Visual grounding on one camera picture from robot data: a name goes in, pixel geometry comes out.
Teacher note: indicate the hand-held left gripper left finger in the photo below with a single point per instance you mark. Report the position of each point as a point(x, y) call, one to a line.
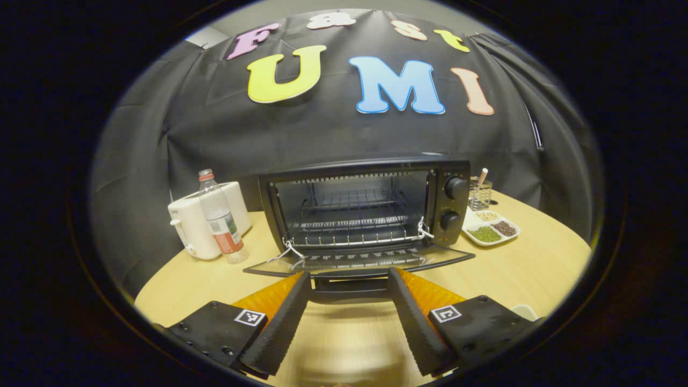
point(285, 328)

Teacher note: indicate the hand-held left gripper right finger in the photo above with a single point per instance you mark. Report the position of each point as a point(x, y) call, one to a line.
point(416, 328)

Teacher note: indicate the black electric oven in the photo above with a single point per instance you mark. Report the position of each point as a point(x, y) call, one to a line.
point(454, 207)

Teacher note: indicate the white divided dish with beans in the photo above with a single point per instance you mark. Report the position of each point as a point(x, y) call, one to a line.
point(468, 221)

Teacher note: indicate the clear plastic water bottle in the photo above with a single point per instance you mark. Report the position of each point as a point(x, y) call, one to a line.
point(220, 215)

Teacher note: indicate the white toaster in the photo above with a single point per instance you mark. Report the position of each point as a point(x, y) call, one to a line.
point(185, 231)

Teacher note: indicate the metal mesh holder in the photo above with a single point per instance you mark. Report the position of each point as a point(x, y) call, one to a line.
point(479, 196)

